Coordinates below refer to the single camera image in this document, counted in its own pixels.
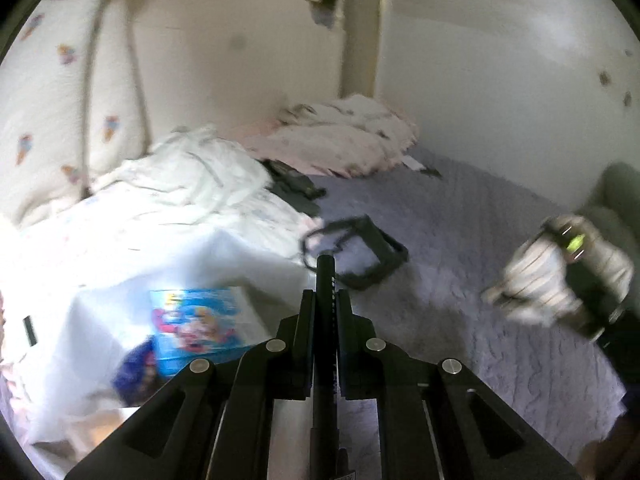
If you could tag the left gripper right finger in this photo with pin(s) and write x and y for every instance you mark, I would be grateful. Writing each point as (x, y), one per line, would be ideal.
(437, 421)

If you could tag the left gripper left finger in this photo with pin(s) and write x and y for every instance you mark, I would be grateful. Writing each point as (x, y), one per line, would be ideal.
(212, 421)

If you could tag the blue snack packet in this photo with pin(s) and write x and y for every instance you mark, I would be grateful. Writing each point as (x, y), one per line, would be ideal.
(137, 377)

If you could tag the beige plaid cloth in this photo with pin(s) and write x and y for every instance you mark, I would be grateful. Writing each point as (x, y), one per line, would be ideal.
(532, 288)

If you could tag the blue cartoon carton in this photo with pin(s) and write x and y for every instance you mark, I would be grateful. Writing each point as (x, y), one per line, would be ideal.
(217, 324)

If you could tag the green plush cushion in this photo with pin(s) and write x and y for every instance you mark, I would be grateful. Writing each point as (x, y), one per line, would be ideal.
(613, 207)

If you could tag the purple fuzzy blanket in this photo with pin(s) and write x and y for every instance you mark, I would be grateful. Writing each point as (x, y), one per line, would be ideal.
(461, 225)

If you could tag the white crumpled cloth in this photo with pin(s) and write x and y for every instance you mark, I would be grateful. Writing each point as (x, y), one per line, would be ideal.
(196, 178)

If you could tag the pink floral crumpled cloth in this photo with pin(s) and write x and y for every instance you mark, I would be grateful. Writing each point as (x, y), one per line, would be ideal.
(351, 137)

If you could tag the ice cream print pillow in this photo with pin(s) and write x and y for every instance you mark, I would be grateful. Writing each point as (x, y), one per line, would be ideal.
(70, 106)

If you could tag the black strap frame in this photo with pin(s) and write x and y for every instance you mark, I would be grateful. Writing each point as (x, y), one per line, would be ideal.
(366, 254)

